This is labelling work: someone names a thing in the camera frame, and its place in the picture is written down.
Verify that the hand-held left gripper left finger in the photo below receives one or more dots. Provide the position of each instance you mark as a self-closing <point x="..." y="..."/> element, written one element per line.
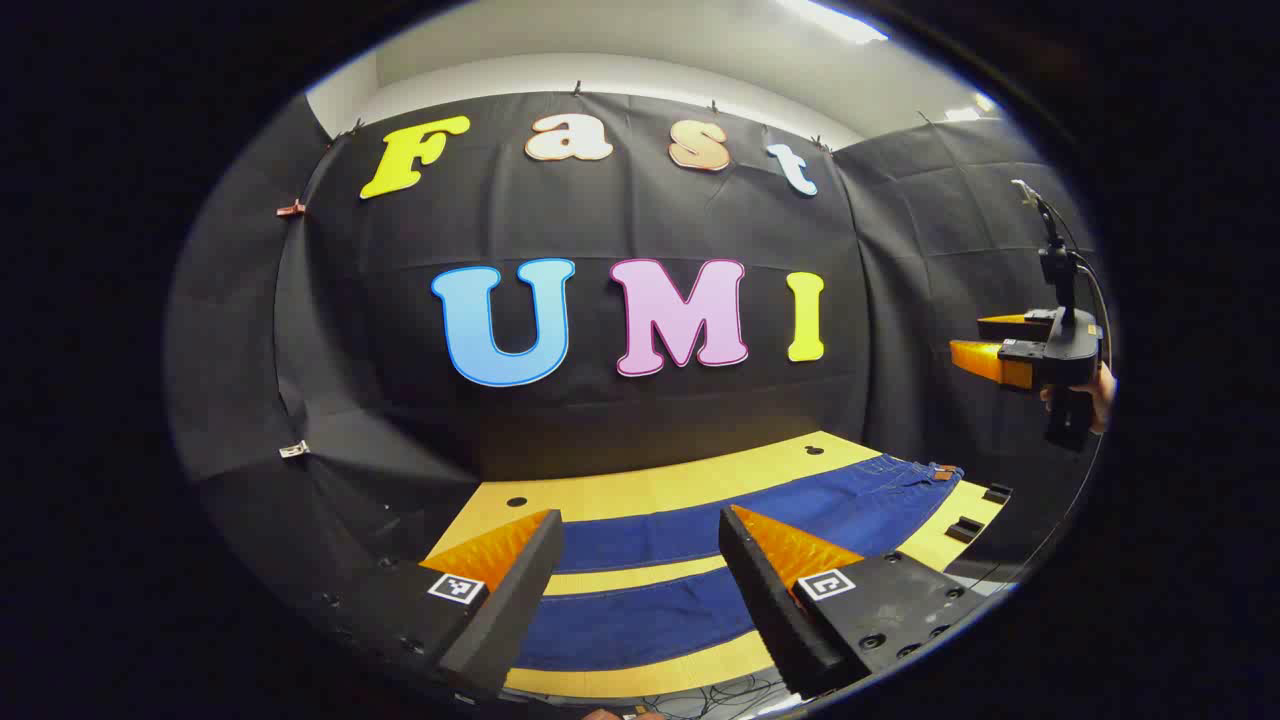
<point x="510" y="610"/>

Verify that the red backdrop clip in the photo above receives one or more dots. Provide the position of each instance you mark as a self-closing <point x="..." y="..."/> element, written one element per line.
<point x="291" y="209"/>

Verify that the white backdrop clip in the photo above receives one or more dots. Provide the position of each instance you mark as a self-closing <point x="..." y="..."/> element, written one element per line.
<point x="293" y="450"/>

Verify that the black backdrop cloth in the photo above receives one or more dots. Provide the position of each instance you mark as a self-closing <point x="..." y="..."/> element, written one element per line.
<point x="600" y="420"/>

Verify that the ceiling light panel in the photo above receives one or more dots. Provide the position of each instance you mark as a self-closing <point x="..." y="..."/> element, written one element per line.
<point x="968" y="110"/>
<point x="840" y="22"/>

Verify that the blue jeans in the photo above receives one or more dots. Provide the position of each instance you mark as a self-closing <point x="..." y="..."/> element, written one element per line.
<point x="640" y="615"/>

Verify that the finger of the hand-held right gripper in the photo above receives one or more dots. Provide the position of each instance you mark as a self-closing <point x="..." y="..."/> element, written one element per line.
<point x="1005" y="325"/>
<point x="985" y="362"/>

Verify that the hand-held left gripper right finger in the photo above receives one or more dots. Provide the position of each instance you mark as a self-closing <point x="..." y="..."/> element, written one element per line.
<point x="775" y="620"/>

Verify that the black table edge bracket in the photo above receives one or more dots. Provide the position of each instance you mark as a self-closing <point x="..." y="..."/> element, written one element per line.
<point x="965" y="528"/>

